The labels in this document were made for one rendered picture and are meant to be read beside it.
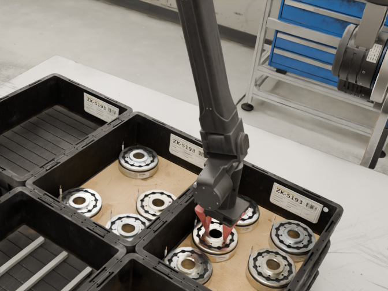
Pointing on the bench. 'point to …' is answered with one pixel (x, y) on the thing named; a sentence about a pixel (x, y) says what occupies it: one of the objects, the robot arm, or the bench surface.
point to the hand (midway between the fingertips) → (216, 231)
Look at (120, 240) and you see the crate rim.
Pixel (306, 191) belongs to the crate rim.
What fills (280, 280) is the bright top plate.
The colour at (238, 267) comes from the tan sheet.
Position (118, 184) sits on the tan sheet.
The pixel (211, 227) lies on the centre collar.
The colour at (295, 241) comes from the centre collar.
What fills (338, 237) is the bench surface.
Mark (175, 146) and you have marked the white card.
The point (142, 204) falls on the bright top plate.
